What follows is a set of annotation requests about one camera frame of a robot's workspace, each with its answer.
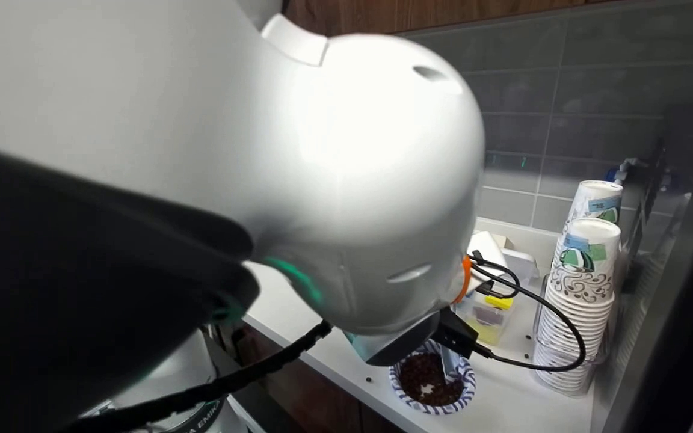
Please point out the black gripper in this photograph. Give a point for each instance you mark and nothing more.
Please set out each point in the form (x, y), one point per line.
(398, 346)

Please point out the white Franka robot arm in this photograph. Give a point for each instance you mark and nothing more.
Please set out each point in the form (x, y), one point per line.
(202, 177)

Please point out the blue white patterned paper bowl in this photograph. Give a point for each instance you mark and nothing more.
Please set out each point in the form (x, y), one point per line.
(462, 399)

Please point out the yellow toy block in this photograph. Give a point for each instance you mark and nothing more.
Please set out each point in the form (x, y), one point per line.
(497, 304)

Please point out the clear plastic toy box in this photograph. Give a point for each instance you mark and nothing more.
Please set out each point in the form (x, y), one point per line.
(506, 281)

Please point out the patterned paper cup stack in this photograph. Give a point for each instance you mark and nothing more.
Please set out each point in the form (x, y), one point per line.
(577, 313)
(599, 201)

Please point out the dark tall appliance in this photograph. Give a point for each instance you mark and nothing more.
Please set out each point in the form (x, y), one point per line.
(666, 304)

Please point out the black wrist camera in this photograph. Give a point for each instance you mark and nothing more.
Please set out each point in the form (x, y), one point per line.
(458, 332)

